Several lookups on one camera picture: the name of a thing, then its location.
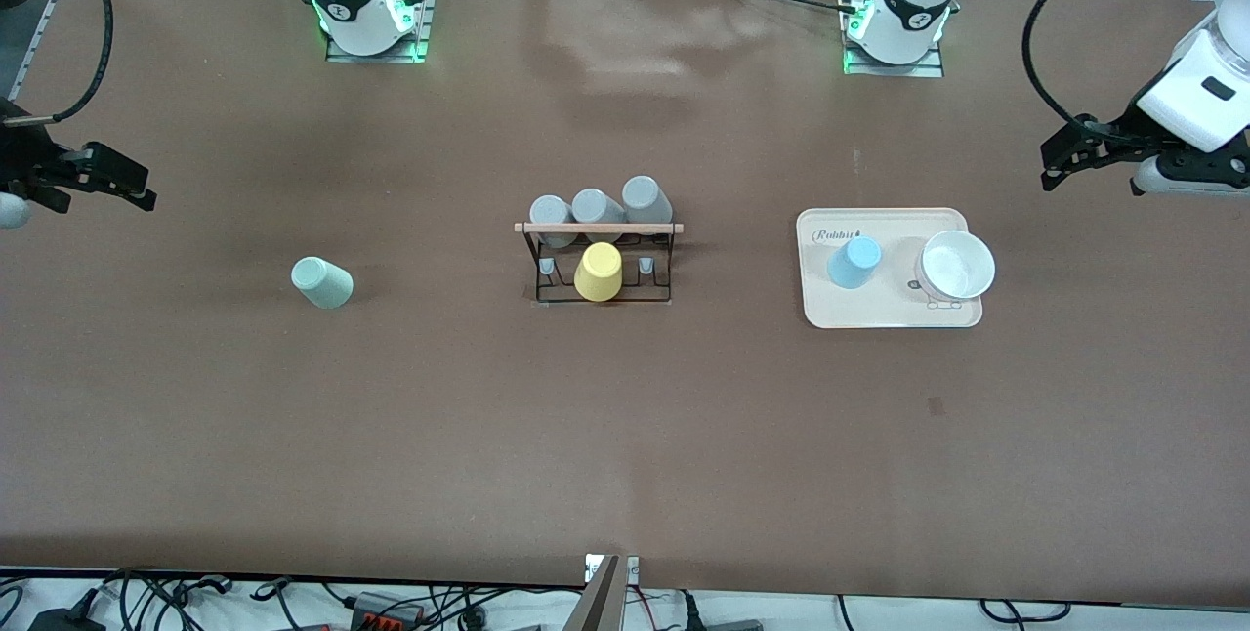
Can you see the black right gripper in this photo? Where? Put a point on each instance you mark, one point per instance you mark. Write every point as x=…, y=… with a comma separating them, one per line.
x=21, y=159

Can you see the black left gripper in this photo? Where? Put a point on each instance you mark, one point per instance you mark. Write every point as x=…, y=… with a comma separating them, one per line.
x=1116, y=136

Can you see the pale green plastic cup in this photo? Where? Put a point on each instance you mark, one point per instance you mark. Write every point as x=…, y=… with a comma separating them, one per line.
x=322, y=283

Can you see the light blue plastic cup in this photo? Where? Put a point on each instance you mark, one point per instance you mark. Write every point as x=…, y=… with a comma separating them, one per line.
x=854, y=262

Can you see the white ceramic bowl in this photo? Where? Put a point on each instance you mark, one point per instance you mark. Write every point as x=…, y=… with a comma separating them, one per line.
x=957, y=265

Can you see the beige rabbit print tray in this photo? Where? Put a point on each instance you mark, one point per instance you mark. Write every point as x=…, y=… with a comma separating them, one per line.
x=879, y=304

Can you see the grey plastic cup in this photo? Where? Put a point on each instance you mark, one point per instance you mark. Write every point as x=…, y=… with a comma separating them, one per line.
x=552, y=211
x=596, y=206
x=646, y=199

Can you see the black power adapter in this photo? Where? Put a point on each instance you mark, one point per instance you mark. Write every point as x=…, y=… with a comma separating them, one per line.
x=63, y=619

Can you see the yellow plastic cup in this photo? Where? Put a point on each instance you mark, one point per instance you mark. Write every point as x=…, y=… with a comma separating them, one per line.
x=599, y=272

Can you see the grey connector box orange levers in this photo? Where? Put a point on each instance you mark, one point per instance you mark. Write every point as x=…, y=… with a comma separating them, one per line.
x=386, y=611

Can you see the aluminium edge rail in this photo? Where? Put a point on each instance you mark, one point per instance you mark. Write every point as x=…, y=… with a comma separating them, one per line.
x=39, y=25

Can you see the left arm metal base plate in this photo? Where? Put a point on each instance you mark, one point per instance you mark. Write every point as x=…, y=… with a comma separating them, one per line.
x=894, y=70

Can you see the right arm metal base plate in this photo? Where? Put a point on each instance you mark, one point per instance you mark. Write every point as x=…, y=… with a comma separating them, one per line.
x=371, y=58

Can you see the grey camera mount wedge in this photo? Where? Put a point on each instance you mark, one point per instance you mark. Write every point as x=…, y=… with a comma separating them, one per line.
x=601, y=597

